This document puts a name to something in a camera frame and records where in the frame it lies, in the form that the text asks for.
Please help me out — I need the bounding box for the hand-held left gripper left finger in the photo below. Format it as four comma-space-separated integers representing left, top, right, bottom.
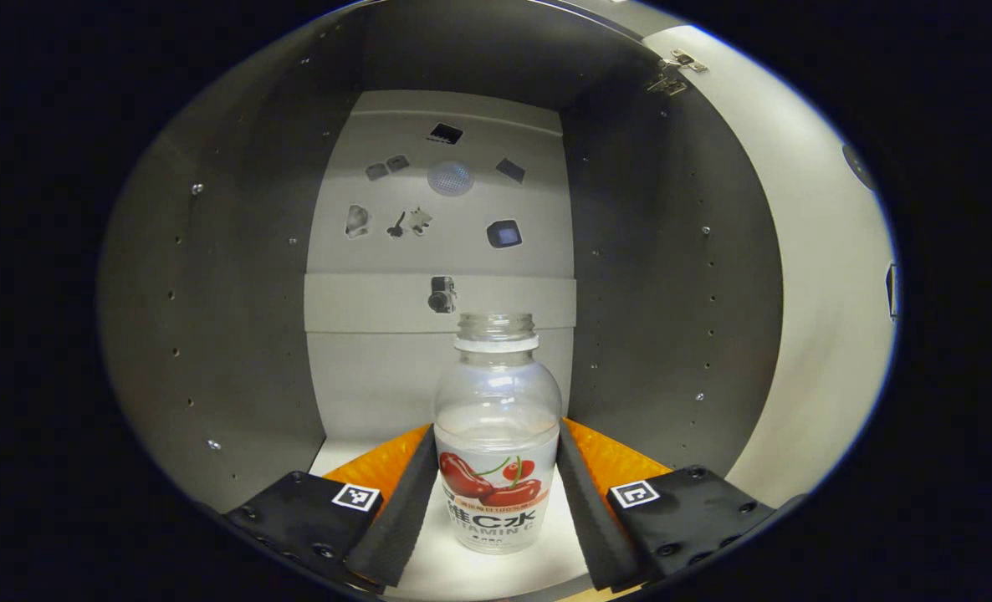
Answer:
224, 422, 440, 590

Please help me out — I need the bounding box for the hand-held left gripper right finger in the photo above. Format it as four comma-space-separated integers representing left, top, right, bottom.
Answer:
556, 416, 777, 592

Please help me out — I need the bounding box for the clear plastic bottle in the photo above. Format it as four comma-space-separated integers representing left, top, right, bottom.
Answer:
433, 313, 564, 554

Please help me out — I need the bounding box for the grey cabinet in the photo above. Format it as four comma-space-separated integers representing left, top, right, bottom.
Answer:
99, 0, 785, 602

